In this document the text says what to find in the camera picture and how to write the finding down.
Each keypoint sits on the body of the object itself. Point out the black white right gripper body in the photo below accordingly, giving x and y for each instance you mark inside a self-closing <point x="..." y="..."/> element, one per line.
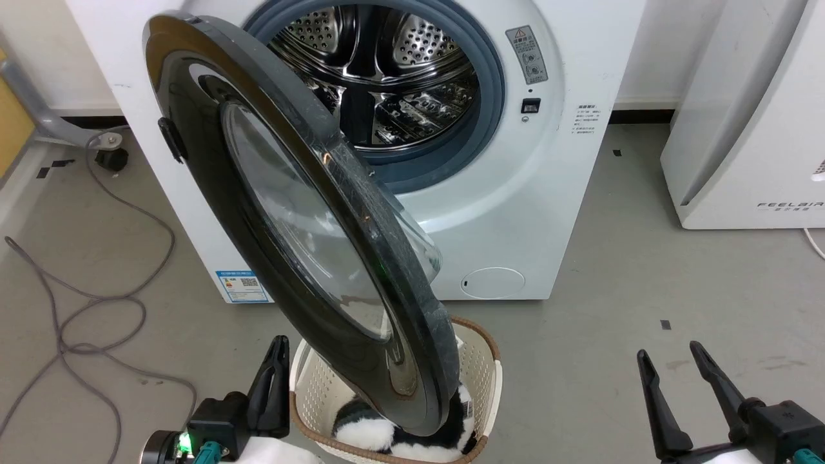
<point x="786" y="428"/>

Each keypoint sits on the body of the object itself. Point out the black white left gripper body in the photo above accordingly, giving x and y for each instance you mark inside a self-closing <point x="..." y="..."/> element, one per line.
<point x="216" y="422"/>

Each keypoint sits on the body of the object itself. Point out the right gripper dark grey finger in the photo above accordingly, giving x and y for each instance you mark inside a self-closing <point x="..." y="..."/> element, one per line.
<point x="664" y="412"/>
<point x="722" y="380"/>

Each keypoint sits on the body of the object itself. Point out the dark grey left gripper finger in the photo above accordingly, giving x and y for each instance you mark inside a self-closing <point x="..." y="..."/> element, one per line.
<point x="272" y="393"/>

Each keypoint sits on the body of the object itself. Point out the black round washing machine door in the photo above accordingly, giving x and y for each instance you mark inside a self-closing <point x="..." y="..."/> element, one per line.
<point x="213" y="187"/>

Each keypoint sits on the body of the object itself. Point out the white front-load washing machine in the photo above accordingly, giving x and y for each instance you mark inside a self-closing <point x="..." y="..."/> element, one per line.
<point x="548" y="193"/>

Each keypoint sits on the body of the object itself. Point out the black door lock socket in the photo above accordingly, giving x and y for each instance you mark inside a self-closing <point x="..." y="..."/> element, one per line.
<point x="530" y="105"/>

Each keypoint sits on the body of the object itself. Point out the grey rubber door gasket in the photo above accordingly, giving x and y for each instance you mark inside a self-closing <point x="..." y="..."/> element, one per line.
<point x="493" y="96"/>

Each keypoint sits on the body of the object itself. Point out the black and white plush toy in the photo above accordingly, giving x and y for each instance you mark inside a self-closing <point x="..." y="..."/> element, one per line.
<point x="367" y="432"/>

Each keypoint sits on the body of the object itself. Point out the blue energy label sticker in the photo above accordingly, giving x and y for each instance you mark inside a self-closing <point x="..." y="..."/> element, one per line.
<point x="242" y="287"/>

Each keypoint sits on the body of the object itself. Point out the cream plastic laundry basket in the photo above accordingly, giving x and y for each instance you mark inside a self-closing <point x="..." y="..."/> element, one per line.
<point x="480" y="367"/>

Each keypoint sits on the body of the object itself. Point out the round white filter cover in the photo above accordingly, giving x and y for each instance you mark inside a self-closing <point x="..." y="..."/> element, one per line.
<point x="493" y="283"/>

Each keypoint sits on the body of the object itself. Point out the white air purifier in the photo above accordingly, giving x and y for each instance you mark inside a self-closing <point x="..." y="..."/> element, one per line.
<point x="754" y="116"/>

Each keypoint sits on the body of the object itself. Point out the black caster wheel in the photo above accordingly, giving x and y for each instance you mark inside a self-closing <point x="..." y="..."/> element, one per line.
<point x="113" y="159"/>

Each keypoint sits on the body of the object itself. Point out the stainless steel washer drum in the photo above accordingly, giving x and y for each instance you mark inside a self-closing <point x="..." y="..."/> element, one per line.
<point x="387" y="71"/>

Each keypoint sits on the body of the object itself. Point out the grey metal table leg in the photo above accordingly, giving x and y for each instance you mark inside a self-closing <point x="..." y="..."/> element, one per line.
<point x="38" y="109"/>

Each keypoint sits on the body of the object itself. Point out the yellow wooden board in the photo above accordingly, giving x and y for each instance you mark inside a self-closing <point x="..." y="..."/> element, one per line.
<point x="13" y="122"/>

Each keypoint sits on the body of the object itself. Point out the grey warning sticker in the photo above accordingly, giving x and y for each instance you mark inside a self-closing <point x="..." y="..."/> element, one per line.
<point x="526" y="55"/>

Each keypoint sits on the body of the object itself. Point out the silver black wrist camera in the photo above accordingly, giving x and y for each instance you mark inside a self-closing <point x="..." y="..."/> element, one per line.
<point x="160" y="448"/>

